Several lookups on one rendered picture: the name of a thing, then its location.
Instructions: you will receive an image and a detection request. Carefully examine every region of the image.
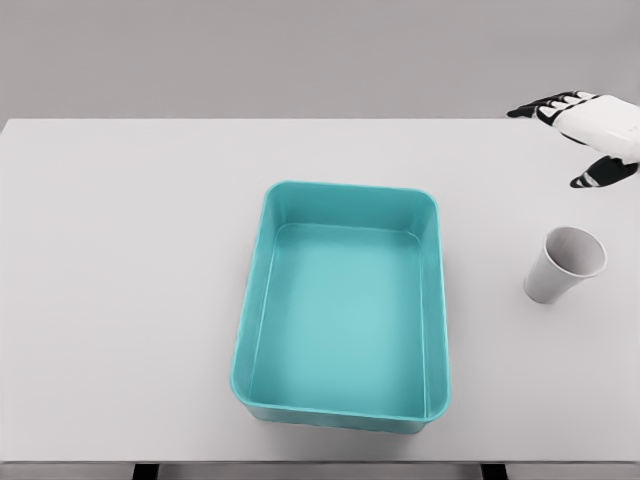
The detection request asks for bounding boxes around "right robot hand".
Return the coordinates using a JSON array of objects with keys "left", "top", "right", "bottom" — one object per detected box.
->
[{"left": 506, "top": 90, "right": 640, "bottom": 190}]

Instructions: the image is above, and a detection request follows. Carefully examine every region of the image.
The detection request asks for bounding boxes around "teal plastic basket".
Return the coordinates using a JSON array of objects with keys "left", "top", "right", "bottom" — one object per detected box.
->
[{"left": 229, "top": 180, "right": 453, "bottom": 435}]

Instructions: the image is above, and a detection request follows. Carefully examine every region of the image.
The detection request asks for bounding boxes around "white paper cup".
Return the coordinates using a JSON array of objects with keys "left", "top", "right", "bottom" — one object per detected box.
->
[{"left": 523, "top": 226, "right": 608, "bottom": 305}]

